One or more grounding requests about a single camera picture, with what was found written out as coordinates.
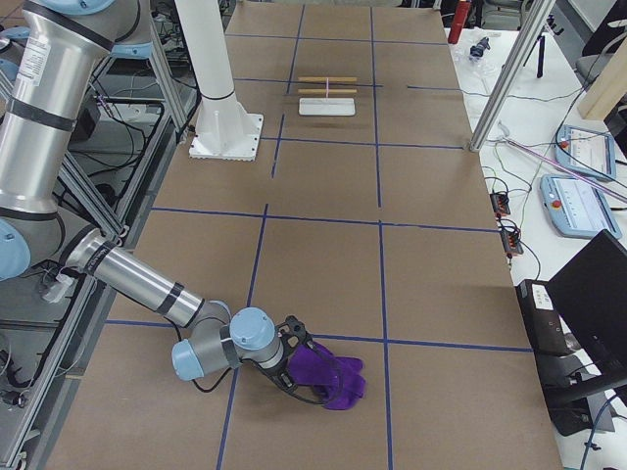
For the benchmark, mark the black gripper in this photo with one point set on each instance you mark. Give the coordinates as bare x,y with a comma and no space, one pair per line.
288,360

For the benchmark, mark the purple towel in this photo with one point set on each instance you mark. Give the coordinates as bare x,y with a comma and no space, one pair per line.
335,379

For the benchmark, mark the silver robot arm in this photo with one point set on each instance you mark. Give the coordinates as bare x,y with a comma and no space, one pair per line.
66,40

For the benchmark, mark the white rack base tray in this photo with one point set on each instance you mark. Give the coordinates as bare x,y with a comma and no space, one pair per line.
327,107

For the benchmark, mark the near wooden rack bar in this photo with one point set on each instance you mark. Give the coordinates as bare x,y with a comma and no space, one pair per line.
321,91

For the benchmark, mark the wooden rack bar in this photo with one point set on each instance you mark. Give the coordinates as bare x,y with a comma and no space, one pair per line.
330,79
321,91

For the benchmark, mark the far wooden rack bar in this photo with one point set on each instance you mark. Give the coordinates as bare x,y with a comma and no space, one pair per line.
330,79

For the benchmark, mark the black monitor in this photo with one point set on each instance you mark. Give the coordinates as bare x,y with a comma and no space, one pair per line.
589,293

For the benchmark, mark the lower teach pendant tablet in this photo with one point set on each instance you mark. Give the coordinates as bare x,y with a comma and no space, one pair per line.
575,208

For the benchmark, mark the teach pendant tablet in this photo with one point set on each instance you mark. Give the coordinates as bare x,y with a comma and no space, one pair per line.
585,151
575,208

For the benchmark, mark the upper teach pendant tablet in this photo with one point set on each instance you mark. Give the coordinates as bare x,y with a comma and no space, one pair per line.
585,151

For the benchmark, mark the red bottle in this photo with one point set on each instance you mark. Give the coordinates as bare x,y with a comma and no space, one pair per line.
459,19

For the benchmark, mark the white pedestal column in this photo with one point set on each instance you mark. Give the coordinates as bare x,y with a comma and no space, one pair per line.
223,130

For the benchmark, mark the aluminium frame post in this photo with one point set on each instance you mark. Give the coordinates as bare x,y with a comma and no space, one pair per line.
521,48

